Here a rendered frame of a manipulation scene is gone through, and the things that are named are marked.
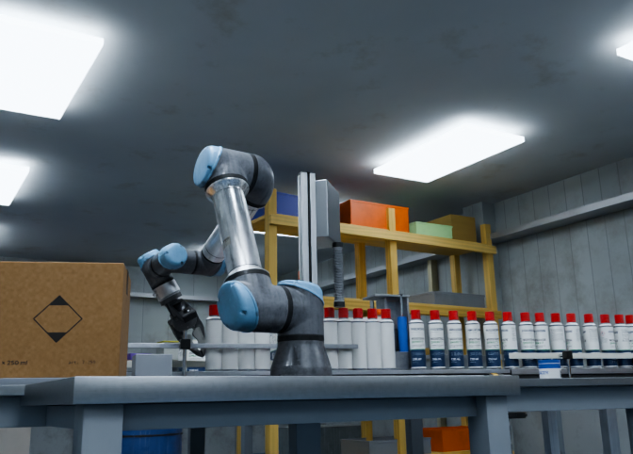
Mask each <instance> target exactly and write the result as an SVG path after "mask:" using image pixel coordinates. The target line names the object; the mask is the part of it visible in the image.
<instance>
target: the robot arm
mask: <svg viewBox="0 0 633 454"><path fill-rule="evenodd" d="M193 180H194V184H195V186H198V187H199V188H202V187H203V188H204V191H205V195H206V198H207V200H208V201H209V202H211V203H213V204H214V208H215V213H216V218H217V223H218V225H217V226H216V228H215V230H214V231H213V233H212V234H211V236H209V238H208V239H207V241H206V242H205V244H204V245H203V248H202V249H201V250H200V251H194V250H186V249H185V248H184V247H183V246H181V245H180V244H177V243H172V244H169V245H168V246H166V247H164V248H163V249H161V250H160V251H159V250H152V251H149V252H147V253H145V254H143V255H142V256H140V257H139V259H138V264H139V266H140V270H141V272H143V274H144V276H145V278H146V280H147V281H148V283H149V285H150V287H151V288H152V290H153V291H154V293H153V296H154V297H155V296H156V298H157V300H158V301H161V302H160V304H161V306H163V305H165V306H166V307H167V309H168V311H169V312H170V318H171V319H170V320H169V321H168V324H169V325H170V328H171V330H172V332H173V334H174V336H175V337H176V339H177V340H178V341H179V340H180V339H183V332H184V331H186V330H188V329H191V328H192V329H193V330H194V331H193V333H192V334H193V336H194V337H195V338H196V339H197V341H198V344H205V333H204V326H203V323H202V322H201V320H200V319H199V316H198V314H197V311H196V310H195V309H194V308H193V307H192V306H190V305H189V304H188V303H187V302H186V301H184V300H183V299H179V300H178V298H179V297H181V296H182V294H181V292H179V291H180V288H179V286H178V284H177V283H176V282H175V280H174V278H173V277H172V275H171V274H172V273H184V274H194V275H204V276H208V277H212V276H221V275H223V274H224V272H225V269H227V274H228V276H227V277H226V278H225V280H224V282H223V285H222V286H221V288H220V290H219V294H218V299H219V301H218V312H219V317H220V319H221V321H222V323H223V324H224V325H225V326H226V327H227V328H228V329H230V330H232V331H237V332H266V333H277V349H276V352H275V355H274V359H273V362H272V365H271V368H270V376H278V375H282V376H332V375H333V371H332V366H331V363H330V360H329V357H328V355H327V352H326V349H325V346H324V314H323V307H324V301H323V293H322V290H321V288H320V287H319V286H318V285H316V284H313V283H310V282H305V281H295V280H284V281H280V282H278V283H277V285H273V284H272V282H271V279H270V275H269V272H268V271H267V270H265V269H263V268H262V266H261V262H260V257H259V253H258V250H257V246H256V241H255V237H254V233H253V228H252V222H251V220H252V218H253V216H254V215H255V213H256V212H257V210H258V209H260V208H263V207H265V205H266V204H267V203H268V201H269V199H270V197H271V195H272V192H273V188H274V175H273V172H272V169H271V167H270V165H269V164H268V162H267V161H266V160H265V159H264V158H263V157H261V156H259V155H257V154H248V153H243V152H240V151H235V150H231V149H226V148H222V147H221V146H219V147H217V146H207V147H205V148H204V149H203V150H202V152H201V153H200V155H199V157H198V159H197V162H196V165H195V169H194V174H193Z"/></svg>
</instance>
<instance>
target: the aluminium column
mask: <svg viewBox="0 0 633 454"><path fill-rule="evenodd" d="M298 205H299V267H300V281H305V282H310V283H313V284H316V285H317V221H316V177H315V173H314V172H312V171H302V172H300V173H299V174H298Z"/></svg>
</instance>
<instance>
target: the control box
mask: <svg viewBox="0 0 633 454"><path fill-rule="evenodd" d="M333 242H341V238H340V207H339V193H338V192H337V191H336V190H335V188H334V187H333V186H332V185H331V184H330V182H329V181H328V180H317V181H316V248H317V249H323V248H332V247H333Z"/></svg>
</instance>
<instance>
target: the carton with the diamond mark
mask: <svg viewBox="0 0 633 454"><path fill-rule="evenodd" d="M130 288H131V280H130V277H129V272H128V270H127V269H126V267H125V265H124V263H72V262H5V261H0V379H3V378H70V377H126V369H127V350H128V329H129V309H130Z"/></svg>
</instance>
